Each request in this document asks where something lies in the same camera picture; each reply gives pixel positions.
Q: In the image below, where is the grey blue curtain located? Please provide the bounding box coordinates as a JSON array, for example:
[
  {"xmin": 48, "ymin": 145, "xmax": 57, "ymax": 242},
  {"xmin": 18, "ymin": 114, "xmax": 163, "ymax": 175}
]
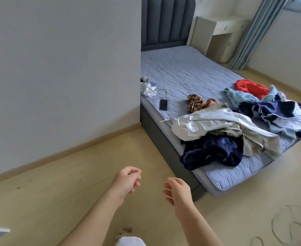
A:
[{"xmin": 228, "ymin": 0, "xmax": 299, "ymax": 70}]

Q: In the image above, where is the person's right hand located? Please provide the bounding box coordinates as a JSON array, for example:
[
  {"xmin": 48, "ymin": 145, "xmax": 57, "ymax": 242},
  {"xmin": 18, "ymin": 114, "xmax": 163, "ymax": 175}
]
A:
[{"xmin": 163, "ymin": 178, "xmax": 193, "ymax": 221}]

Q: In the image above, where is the dark navy garment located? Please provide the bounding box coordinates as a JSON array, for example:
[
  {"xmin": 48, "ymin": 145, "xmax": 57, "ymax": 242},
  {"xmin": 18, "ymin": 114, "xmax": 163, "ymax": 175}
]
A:
[{"xmin": 179, "ymin": 135, "xmax": 244, "ymax": 170}]

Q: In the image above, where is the person's left hand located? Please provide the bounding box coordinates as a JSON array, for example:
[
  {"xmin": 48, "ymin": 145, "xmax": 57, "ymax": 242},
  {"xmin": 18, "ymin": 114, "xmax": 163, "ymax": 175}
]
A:
[{"xmin": 110, "ymin": 166, "xmax": 142, "ymax": 203}]

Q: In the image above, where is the red garment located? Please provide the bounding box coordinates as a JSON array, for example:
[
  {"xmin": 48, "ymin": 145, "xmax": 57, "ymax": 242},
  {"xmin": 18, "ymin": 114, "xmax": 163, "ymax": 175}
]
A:
[{"xmin": 234, "ymin": 79, "xmax": 270, "ymax": 100}]

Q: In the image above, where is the navy and white striped garment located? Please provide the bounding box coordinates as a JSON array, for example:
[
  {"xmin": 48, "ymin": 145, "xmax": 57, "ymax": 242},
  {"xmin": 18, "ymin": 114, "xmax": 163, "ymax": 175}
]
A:
[{"xmin": 238, "ymin": 92, "xmax": 301, "ymax": 143}]

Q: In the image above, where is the person's left forearm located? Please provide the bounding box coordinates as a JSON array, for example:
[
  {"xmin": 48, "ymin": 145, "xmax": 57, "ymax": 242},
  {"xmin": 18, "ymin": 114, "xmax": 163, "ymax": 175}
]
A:
[{"xmin": 57, "ymin": 191, "xmax": 123, "ymax": 246}]

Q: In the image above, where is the light blue quilted mattress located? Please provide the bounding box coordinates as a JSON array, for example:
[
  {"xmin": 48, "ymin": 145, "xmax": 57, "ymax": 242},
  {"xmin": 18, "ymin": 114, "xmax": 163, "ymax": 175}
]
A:
[{"xmin": 140, "ymin": 45, "xmax": 301, "ymax": 198}]

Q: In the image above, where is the brown spotted slipper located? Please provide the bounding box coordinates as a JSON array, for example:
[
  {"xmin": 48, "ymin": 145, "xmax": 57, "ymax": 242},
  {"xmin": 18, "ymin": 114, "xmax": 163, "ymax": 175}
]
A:
[{"xmin": 116, "ymin": 227, "xmax": 133, "ymax": 241}]

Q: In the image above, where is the person's right forearm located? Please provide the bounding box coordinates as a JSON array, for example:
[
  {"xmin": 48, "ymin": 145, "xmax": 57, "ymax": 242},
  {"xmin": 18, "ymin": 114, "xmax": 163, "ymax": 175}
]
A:
[{"xmin": 175, "ymin": 204, "xmax": 224, "ymax": 246}]

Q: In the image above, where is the white crumpled cloth bundle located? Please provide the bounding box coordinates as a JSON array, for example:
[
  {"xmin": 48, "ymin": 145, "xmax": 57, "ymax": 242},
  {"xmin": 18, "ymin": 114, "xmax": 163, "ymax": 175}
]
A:
[{"xmin": 140, "ymin": 75, "xmax": 158, "ymax": 97}]

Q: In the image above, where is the colourful patterned garment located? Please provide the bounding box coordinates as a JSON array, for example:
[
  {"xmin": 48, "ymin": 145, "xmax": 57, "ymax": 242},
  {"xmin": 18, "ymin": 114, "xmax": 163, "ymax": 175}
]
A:
[{"xmin": 187, "ymin": 94, "xmax": 219, "ymax": 114}]

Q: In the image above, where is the dark grey padded headboard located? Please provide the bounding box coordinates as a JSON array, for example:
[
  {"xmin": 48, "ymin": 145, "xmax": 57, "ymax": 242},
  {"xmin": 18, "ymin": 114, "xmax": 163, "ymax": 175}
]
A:
[{"xmin": 141, "ymin": 0, "xmax": 197, "ymax": 52}]

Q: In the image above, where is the white worn clothing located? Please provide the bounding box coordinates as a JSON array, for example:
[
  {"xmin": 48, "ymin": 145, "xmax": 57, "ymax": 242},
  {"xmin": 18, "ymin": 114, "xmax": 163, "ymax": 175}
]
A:
[{"xmin": 114, "ymin": 236, "xmax": 146, "ymax": 246}]

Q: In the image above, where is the light blue garment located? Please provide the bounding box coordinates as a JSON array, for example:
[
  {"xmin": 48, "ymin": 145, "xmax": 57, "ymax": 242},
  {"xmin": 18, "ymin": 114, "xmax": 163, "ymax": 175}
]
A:
[{"xmin": 223, "ymin": 85, "xmax": 280, "ymax": 110}]

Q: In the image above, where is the dark grey bed frame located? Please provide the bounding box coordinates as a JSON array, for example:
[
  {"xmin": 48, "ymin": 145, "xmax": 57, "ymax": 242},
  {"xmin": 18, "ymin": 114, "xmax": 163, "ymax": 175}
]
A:
[{"xmin": 140, "ymin": 104, "xmax": 208, "ymax": 203}]

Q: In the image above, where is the beige white jacket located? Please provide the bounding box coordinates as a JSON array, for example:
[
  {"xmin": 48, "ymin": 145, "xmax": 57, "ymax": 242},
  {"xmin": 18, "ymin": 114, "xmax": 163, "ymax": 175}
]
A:
[{"xmin": 160, "ymin": 102, "xmax": 282, "ymax": 161}]

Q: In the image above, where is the white desk with drawers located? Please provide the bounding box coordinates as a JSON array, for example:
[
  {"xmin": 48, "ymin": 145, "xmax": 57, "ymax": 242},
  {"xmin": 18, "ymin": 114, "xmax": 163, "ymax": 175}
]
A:
[{"xmin": 187, "ymin": 15, "xmax": 252, "ymax": 63}]

